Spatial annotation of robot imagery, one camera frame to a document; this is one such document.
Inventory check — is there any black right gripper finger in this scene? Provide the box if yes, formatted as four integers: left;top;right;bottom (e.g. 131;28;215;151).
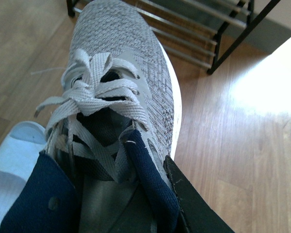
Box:
163;156;233;233

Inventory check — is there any black metal shoe rack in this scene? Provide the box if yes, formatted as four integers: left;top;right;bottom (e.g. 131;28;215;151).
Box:
66;0;282;75

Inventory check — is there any grey sneaker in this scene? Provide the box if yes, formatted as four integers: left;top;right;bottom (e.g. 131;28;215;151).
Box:
0;0;182;233

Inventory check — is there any light blue slide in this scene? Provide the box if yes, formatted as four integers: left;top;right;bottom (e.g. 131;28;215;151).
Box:
0;121;46;224

